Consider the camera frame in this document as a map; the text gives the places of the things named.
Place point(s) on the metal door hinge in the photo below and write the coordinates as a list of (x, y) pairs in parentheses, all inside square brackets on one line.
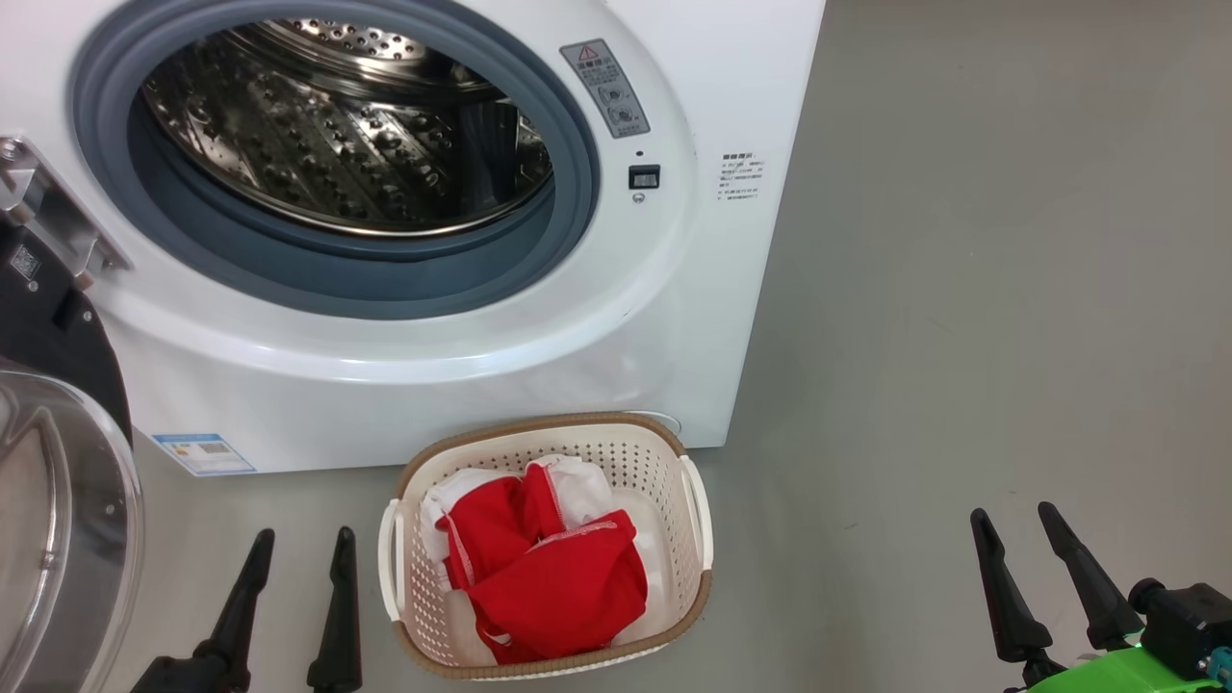
[(53, 207)]

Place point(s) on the cream perforated laundry basket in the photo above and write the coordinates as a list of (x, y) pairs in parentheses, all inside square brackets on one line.
[(674, 500)]

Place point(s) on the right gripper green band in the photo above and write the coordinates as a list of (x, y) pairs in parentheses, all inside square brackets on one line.
[(1116, 679)]

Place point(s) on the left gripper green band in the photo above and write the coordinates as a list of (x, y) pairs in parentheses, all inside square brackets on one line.
[(183, 679)]

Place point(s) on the grey rubber door gasket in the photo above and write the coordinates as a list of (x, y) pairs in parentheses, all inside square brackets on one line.
[(385, 274)]

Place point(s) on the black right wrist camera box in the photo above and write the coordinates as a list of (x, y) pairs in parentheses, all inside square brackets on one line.
[(1189, 626)]

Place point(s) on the white washing machine body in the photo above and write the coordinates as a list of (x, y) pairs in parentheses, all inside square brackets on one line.
[(674, 318)]

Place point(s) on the dark round glass washer door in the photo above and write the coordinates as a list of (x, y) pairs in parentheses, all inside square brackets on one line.
[(67, 539)]

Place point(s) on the red and white garment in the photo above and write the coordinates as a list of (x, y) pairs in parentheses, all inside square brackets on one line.
[(558, 587)]

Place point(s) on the round drain filter cover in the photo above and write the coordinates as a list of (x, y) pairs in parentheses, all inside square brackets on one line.
[(659, 422)]

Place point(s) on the blue energy label sticker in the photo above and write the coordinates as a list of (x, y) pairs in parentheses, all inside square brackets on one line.
[(204, 454)]

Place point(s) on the steel perforated washer drum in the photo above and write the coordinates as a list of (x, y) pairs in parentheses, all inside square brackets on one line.
[(318, 135)]

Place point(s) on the black door latch socket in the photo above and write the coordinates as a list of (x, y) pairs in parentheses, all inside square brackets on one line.
[(644, 177)]

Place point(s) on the grey warning sticker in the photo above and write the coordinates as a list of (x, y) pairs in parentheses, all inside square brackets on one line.
[(606, 89)]

